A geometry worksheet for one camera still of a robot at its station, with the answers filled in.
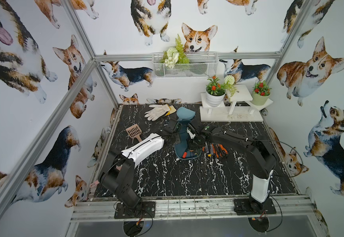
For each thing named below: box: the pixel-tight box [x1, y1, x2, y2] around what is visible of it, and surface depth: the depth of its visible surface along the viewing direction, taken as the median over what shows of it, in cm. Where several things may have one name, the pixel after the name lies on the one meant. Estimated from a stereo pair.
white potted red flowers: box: [205, 74, 227, 108], surface depth 91 cm
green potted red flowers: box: [252, 80, 273, 107], surface depth 95 cm
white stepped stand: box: [199, 83, 274, 122], surface depth 112 cm
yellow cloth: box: [164, 103, 177, 117], surface depth 120 cm
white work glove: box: [144, 103, 171, 121], surface depth 116 cm
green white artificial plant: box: [159, 34, 190, 69], surface depth 82 cm
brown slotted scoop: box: [125, 123, 143, 143], surface depth 108 cm
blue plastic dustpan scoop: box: [175, 106, 196, 121], surface depth 120 cm
